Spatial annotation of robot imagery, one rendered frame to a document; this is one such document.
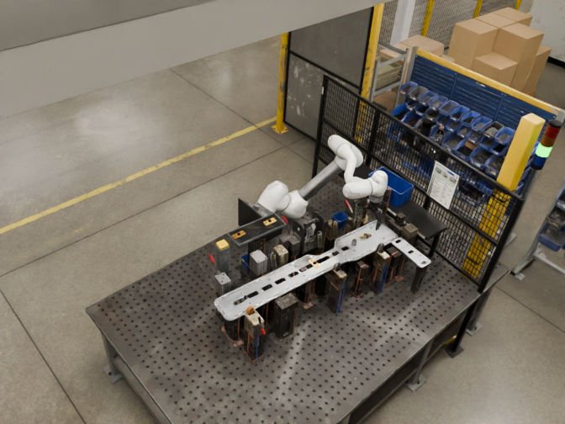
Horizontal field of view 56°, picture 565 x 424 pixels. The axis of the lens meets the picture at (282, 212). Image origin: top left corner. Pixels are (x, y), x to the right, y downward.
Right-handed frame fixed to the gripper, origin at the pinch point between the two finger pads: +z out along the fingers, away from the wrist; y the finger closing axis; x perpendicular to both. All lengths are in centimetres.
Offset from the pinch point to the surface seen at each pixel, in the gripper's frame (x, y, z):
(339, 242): -20.0, -6.4, 13.7
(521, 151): 58, 51, -67
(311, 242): -33.6, -19.3, 17.1
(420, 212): 49, 3, 11
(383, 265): -7.7, 24.8, 15.3
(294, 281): -66, 5, 14
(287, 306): -84, 21, 11
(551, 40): 612, -226, 81
